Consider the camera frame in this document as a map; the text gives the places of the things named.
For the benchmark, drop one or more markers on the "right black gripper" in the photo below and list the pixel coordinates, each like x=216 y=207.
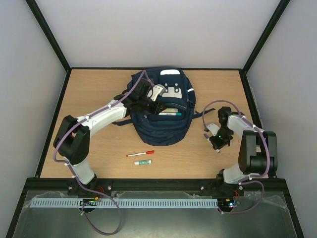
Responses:
x=219 y=143

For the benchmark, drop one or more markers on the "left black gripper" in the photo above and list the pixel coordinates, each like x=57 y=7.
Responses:
x=156 y=110

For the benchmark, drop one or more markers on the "green capped marker pen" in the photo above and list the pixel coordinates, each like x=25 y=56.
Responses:
x=170 y=114

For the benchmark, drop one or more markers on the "yellow highlighter pen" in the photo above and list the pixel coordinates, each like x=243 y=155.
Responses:
x=170 y=110

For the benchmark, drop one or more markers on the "navy blue student backpack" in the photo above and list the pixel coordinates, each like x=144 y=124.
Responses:
x=158 y=130

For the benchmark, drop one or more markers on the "red marker pen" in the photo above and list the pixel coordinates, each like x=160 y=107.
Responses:
x=141 y=153

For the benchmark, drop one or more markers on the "green white glue stick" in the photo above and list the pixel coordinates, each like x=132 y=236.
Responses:
x=142 y=162

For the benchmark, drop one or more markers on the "purple capped marker pen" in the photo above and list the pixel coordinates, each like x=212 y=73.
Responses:
x=206 y=136

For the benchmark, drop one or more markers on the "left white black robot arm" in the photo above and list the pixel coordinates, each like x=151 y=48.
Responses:
x=72 y=140

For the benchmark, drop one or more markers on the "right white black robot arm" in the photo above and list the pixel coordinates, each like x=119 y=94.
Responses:
x=257 y=156

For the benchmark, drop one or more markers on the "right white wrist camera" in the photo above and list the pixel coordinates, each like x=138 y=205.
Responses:
x=212 y=128

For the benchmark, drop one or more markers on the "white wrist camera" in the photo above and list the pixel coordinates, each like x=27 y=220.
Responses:
x=212 y=128
x=158 y=90

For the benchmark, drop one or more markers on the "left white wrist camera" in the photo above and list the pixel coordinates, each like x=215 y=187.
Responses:
x=158 y=90

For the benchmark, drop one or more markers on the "light blue slotted cable duct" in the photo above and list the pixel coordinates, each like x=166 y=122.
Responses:
x=124 y=203

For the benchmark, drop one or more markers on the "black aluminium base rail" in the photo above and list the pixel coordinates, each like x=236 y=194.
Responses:
x=202 y=187

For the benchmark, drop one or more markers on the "black frame post right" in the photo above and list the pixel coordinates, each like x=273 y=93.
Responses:
x=278 y=12

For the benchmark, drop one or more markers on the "black frame post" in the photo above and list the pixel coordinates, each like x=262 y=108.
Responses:
x=37 y=13
x=278 y=12

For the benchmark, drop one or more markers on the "black frame post left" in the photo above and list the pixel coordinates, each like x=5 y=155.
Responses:
x=37 y=13

